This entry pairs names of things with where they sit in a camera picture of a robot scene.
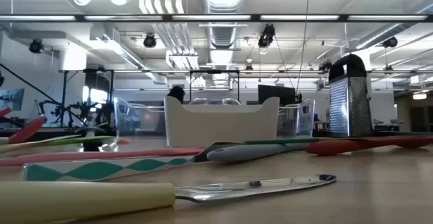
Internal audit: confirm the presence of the pink silicone spatula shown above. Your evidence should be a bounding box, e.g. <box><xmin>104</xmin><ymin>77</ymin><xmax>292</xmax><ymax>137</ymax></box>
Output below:
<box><xmin>0</xmin><ymin>146</ymin><xmax>206</xmax><ymax>167</ymax></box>

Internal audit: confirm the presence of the red silicone spoon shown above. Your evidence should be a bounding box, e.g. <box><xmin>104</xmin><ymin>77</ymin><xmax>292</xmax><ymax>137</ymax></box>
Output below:
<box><xmin>305</xmin><ymin>136</ymin><xmax>433</xmax><ymax>156</ymax></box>

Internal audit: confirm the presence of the teal diamond patterned handle knife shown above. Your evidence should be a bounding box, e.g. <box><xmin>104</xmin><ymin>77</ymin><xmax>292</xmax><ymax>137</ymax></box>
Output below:
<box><xmin>20</xmin><ymin>155</ymin><xmax>196</xmax><ymax>183</ymax></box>

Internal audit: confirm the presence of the green silicone spatula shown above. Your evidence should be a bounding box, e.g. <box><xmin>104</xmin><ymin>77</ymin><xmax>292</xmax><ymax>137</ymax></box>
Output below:
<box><xmin>43</xmin><ymin>135</ymin><xmax>118</xmax><ymax>148</ymax></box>

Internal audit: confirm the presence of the cream-handled kitchen knife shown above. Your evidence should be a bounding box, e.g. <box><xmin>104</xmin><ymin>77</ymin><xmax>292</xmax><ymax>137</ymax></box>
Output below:
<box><xmin>0</xmin><ymin>173</ymin><xmax>338</xmax><ymax>224</ymax></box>

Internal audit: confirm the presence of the gold utensil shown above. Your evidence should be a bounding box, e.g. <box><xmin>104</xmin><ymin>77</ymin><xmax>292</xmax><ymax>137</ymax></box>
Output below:
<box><xmin>0</xmin><ymin>134</ymin><xmax>83</xmax><ymax>153</ymax></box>

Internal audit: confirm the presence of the red spoon with metal shaft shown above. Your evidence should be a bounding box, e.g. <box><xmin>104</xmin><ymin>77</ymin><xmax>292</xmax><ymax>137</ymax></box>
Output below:
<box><xmin>0</xmin><ymin>114</ymin><xmax>47</xmax><ymax>145</ymax></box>

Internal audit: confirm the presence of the white plastic bin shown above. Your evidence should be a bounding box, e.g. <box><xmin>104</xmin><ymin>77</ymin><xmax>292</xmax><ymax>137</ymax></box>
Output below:
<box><xmin>163</xmin><ymin>95</ymin><xmax>281</xmax><ymax>148</ymax></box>

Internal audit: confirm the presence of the person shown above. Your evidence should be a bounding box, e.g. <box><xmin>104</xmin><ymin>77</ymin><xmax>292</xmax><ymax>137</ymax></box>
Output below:
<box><xmin>166</xmin><ymin>85</ymin><xmax>186</xmax><ymax>104</ymax></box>

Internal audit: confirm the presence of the black monitor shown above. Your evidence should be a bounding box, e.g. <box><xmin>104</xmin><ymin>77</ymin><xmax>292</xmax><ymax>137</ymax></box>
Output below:
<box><xmin>257</xmin><ymin>84</ymin><xmax>298</xmax><ymax>106</ymax></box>

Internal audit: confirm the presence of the clear plastic bin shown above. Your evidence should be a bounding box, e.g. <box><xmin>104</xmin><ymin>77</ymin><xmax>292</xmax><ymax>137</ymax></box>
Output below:
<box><xmin>113</xmin><ymin>97</ymin><xmax>210</xmax><ymax>137</ymax></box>
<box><xmin>221</xmin><ymin>97</ymin><xmax>316</xmax><ymax>139</ymax></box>

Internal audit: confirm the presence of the black spotlight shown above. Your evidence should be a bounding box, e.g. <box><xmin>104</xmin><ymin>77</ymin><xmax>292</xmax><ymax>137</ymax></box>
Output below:
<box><xmin>28</xmin><ymin>38</ymin><xmax>44</xmax><ymax>55</ymax></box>
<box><xmin>382</xmin><ymin>36</ymin><xmax>399</xmax><ymax>49</ymax></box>
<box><xmin>143</xmin><ymin>33</ymin><xmax>158</xmax><ymax>49</ymax></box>
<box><xmin>257</xmin><ymin>23</ymin><xmax>277</xmax><ymax>49</ymax></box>

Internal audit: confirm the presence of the black bar with light strips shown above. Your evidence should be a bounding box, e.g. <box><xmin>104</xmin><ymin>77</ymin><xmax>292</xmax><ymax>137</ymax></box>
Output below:
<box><xmin>0</xmin><ymin>13</ymin><xmax>433</xmax><ymax>24</ymax></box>

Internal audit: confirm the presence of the orange peeler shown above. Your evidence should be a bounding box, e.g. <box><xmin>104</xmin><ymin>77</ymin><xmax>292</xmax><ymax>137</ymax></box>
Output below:
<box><xmin>100</xmin><ymin>137</ymin><xmax>132</xmax><ymax>152</ymax></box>

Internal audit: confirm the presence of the black metal frame stand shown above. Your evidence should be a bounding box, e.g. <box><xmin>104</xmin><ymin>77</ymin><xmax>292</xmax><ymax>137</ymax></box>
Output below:
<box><xmin>188</xmin><ymin>69</ymin><xmax>242</xmax><ymax>103</ymax></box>
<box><xmin>58</xmin><ymin>68</ymin><xmax>116</xmax><ymax>127</ymax></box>

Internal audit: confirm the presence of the metal box grater black handle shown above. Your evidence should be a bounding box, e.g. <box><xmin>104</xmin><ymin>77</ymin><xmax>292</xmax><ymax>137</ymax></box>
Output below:
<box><xmin>327</xmin><ymin>53</ymin><xmax>375</xmax><ymax>139</ymax></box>

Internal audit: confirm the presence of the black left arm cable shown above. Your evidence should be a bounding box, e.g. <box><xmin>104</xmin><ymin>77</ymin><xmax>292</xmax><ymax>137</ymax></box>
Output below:
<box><xmin>0</xmin><ymin>62</ymin><xmax>89</xmax><ymax>127</ymax></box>

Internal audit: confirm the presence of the wall display screen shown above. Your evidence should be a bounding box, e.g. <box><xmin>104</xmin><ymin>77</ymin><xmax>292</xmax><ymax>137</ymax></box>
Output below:
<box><xmin>0</xmin><ymin>88</ymin><xmax>25</xmax><ymax>112</ymax></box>

